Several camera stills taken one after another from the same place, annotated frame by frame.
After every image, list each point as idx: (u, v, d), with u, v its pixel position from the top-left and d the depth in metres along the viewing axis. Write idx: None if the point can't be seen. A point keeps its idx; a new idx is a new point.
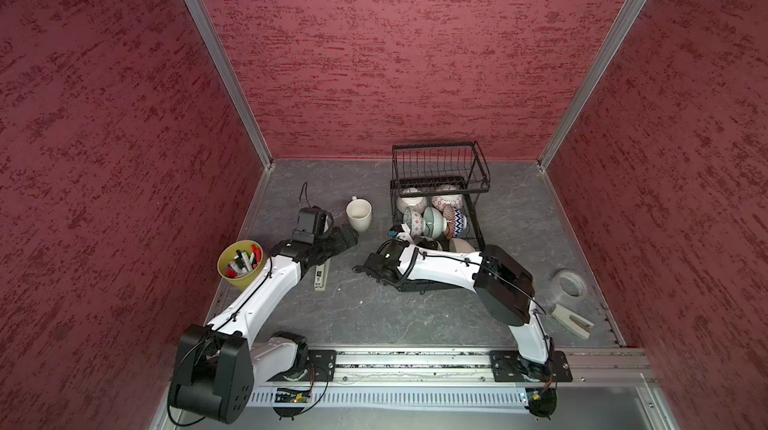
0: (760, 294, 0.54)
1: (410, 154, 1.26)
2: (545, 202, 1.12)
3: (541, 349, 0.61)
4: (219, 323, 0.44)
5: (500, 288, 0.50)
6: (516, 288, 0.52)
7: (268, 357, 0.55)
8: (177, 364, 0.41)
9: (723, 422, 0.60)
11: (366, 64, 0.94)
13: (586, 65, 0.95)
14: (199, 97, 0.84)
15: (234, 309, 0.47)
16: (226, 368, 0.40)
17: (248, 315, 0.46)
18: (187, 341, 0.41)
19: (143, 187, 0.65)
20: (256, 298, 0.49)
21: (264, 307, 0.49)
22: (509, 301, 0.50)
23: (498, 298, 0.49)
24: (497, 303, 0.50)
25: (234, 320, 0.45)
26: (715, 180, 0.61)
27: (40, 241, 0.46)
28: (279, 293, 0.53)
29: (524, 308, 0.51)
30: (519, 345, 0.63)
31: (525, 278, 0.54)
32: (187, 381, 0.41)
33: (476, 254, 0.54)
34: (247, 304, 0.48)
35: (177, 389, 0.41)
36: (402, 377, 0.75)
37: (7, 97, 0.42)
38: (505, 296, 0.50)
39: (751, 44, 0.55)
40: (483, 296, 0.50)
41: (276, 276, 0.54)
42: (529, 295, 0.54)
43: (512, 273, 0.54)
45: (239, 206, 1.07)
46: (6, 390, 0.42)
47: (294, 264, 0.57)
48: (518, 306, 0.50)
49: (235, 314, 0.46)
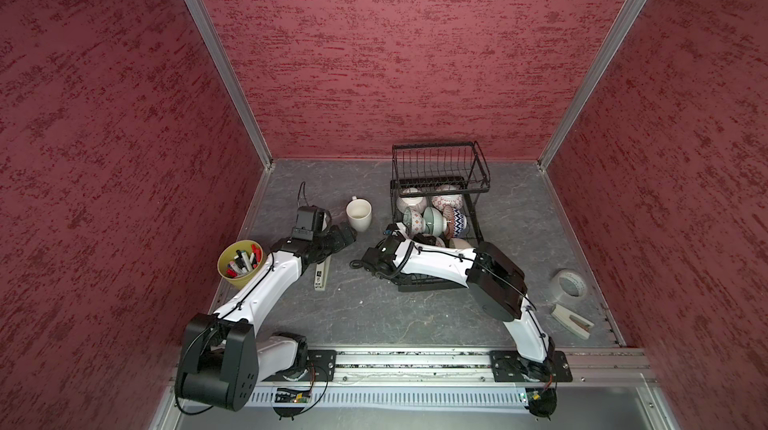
0: (760, 293, 0.54)
1: (410, 154, 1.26)
2: (545, 202, 1.12)
3: (539, 348, 0.62)
4: (224, 312, 0.45)
5: (491, 283, 0.51)
6: (508, 285, 0.54)
7: (270, 352, 0.55)
8: (183, 352, 0.42)
9: (723, 422, 0.60)
11: (366, 64, 0.94)
13: (586, 65, 0.95)
14: (199, 97, 0.84)
15: (238, 298, 0.48)
16: (231, 354, 0.41)
17: (252, 304, 0.47)
18: (193, 329, 0.42)
19: (143, 187, 0.65)
20: (259, 289, 0.50)
21: (268, 298, 0.50)
22: (501, 295, 0.51)
23: (490, 292, 0.50)
24: (488, 297, 0.51)
25: (239, 309, 0.46)
26: (715, 180, 0.61)
27: (40, 241, 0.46)
28: (282, 287, 0.55)
29: (516, 305, 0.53)
30: (518, 345, 0.64)
31: (516, 275, 0.55)
32: (193, 369, 0.41)
33: (470, 250, 0.55)
34: (251, 294, 0.49)
35: (183, 379, 0.42)
36: (402, 377, 0.75)
37: (7, 97, 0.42)
38: (495, 290, 0.51)
39: (751, 44, 0.55)
40: (476, 291, 0.51)
41: (278, 270, 0.55)
42: (520, 292, 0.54)
43: (506, 271, 0.55)
45: (239, 206, 1.07)
46: (6, 390, 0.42)
47: (295, 258, 0.59)
48: (508, 302, 0.52)
49: (240, 303, 0.47)
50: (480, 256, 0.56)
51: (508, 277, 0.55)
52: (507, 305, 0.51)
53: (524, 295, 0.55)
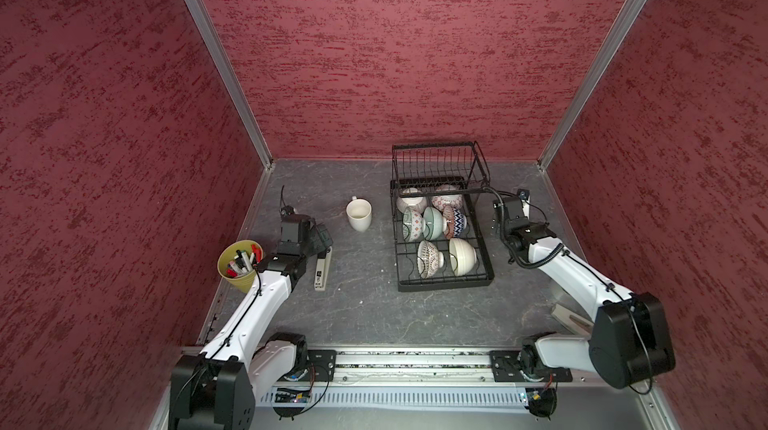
0: (760, 294, 0.54)
1: (410, 154, 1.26)
2: (544, 202, 1.12)
3: (557, 357, 0.60)
4: (212, 351, 0.43)
5: (628, 336, 0.42)
6: (645, 349, 0.43)
7: (267, 368, 0.55)
8: (172, 397, 0.40)
9: (722, 422, 0.60)
11: (366, 64, 0.94)
13: (586, 65, 0.95)
14: (199, 97, 0.84)
15: (226, 333, 0.46)
16: (225, 391, 0.39)
17: (242, 338, 0.45)
18: (180, 372, 0.40)
19: (143, 187, 0.65)
20: (248, 319, 0.48)
21: (258, 327, 0.48)
22: (631, 353, 0.42)
23: (618, 338, 0.42)
24: (613, 342, 0.42)
25: (228, 345, 0.44)
26: (715, 180, 0.61)
27: (40, 241, 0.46)
28: (271, 311, 0.53)
29: (633, 373, 0.42)
30: (549, 338, 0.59)
31: (661, 356, 0.43)
32: (186, 412, 0.40)
33: (626, 290, 0.46)
34: (239, 326, 0.47)
35: (175, 423, 0.40)
36: (402, 377, 0.75)
37: (7, 97, 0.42)
38: (629, 346, 0.42)
39: (751, 44, 0.55)
40: (601, 322, 0.44)
41: (266, 294, 0.53)
42: (650, 369, 0.42)
43: (653, 339, 0.44)
45: (240, 206, 1.08)
46: (6, 390, 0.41)
47: (284, 278, 0.56)
48: (630, 365, 0.42)
49: (228, 338, 0.45)
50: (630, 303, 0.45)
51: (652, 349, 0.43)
52: (629, 367, 0.42)
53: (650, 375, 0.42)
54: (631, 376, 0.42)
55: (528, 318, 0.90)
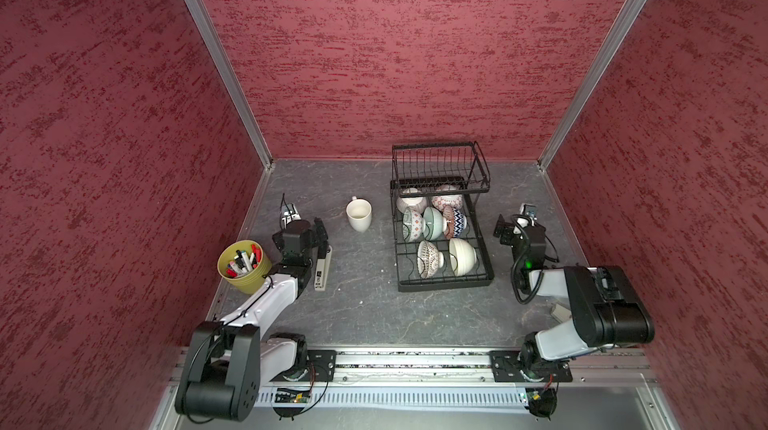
0: (760, 294, 0.54)
1: (410, 154, 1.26)
2: (544, 202, 1.12)
3: (552, 346, 0.61)
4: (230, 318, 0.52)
5: (592, 289, 0.49)
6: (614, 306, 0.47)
7: (269, 358, 0.55)
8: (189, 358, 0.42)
9: (722, 421, 0.60)
11: (366, 64, 0.94)
13: (586, 65, 0.95)
14: (199, 97, 0.84)
15: (243, 307, 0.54)
16: (239, 356, 0.42)
17: (256, 313, 0.50)
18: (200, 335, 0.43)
19: (143, 187, 0.65)
20: (262, 300, 0.53)
21: (270, 309, 0.52)
22: (597, 301, 0.47)
23: (582, 287, 0.49)
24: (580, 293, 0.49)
25: (244, 315, 0.48)
26: (715, 180, 0.61)
27: (40, 241, 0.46)
28: (282, 302, 0.57)
29: (603, 314, 0.46)
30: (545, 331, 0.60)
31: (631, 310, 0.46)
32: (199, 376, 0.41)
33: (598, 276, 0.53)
34: (255, 303, 0.52)
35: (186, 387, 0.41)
36: (402, 377, 0.75)
37: (7, 97, 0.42)
38: (593, 294, 0.48)
39: (751, 44, 0.55)
40: (572, 287, 0.51)
41: (277, 287, 0.58)
42: (622, 318, 0.45)
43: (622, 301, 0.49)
45: (240, 206, 1.08)
46: (6, 390, 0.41)
47: (293, 278, 0.62)
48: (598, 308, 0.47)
49: (245, 310, 0.50)
50: (601, 278, 0.53)
51: (629, 309, 0.47)
52: (598, 309, 0.47)
53: (627, 326, 0.45)
54: (599, 314, 0.46)
55: (528, 319, 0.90)
